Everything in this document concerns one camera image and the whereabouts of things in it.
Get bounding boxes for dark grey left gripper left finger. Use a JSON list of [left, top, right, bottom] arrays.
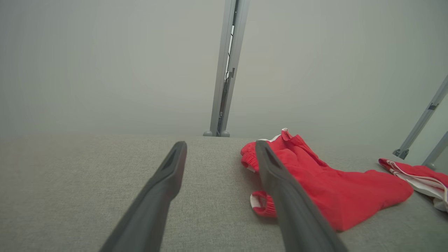
[[99, 141, 188, 252]]

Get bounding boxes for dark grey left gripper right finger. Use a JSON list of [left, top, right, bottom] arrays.
[[255, 140, 349, 252]]

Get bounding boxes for red shorts with white stripes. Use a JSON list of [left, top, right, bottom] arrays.
[[240, 128, 414, 231]]

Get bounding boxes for red white Bulls jersey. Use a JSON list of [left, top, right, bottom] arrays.
[[378, 158, 448, 213]]

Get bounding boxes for slanted grey metal post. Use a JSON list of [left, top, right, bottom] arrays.
[[422, 131, 448, 170], [393, 75, 448, 160]]

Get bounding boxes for grey metal partition post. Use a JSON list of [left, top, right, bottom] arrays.
[[209, 0, 251, 137]]

